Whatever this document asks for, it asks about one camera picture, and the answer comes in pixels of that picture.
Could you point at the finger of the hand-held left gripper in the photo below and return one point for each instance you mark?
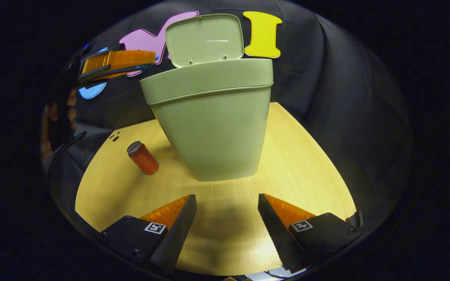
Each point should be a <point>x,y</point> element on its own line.
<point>119,60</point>

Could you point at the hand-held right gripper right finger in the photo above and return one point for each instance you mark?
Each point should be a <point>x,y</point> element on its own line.
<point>275,230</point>

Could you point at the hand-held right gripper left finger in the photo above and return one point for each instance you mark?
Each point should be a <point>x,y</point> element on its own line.
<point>178,230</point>

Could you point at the blue paper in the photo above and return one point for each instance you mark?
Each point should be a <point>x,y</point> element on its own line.
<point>147,66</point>

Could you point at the red pop can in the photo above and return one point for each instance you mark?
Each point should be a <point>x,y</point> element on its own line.
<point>143,158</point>

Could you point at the pale green garbage bin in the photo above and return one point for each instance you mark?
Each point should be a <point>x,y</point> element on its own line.
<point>213,117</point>

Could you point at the wooden desktop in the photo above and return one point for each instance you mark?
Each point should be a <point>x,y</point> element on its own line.
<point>229,226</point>

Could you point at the black backdrop cloth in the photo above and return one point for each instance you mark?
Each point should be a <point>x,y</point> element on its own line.
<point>346,97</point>

